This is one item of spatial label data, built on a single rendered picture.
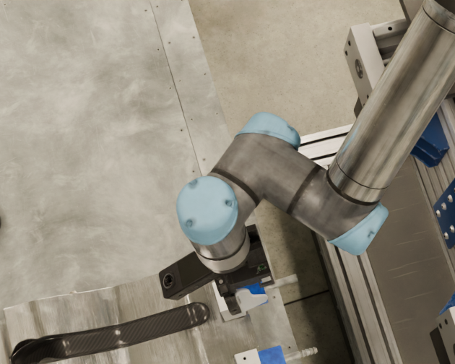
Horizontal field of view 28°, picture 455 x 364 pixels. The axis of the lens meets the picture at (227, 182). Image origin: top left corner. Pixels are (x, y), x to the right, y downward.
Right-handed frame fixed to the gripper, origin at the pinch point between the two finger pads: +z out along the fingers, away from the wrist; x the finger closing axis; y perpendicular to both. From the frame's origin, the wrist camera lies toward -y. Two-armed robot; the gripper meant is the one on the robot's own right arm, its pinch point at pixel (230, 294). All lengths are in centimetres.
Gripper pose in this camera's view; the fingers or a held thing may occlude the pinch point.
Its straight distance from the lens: 142.9
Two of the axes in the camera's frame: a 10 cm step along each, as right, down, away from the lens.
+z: 1.6, 4.1, 9.0
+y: 9.5, -3.1, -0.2
